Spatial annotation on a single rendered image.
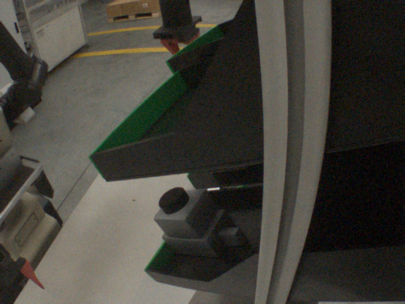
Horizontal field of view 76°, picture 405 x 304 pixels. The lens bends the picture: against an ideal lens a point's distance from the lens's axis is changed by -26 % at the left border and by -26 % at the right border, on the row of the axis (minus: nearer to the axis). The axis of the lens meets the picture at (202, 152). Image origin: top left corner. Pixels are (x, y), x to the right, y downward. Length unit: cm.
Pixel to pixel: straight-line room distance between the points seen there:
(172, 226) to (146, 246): 49
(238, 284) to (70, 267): 63
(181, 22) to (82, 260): 61
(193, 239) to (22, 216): 76
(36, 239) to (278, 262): 94
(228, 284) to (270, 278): 10
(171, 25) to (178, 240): 39
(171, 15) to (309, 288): 50
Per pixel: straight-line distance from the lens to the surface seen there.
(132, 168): 21
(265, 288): 18
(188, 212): 31
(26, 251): 105
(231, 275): 26
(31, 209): 103
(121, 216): 89
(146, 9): 608
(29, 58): 83
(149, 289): 74
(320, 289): 24
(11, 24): 369
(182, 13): 60
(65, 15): 502
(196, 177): 43
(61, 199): 239
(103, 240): 86
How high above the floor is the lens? 150
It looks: 39 degrees down
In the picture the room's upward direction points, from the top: 9 degrees counter-clockwise
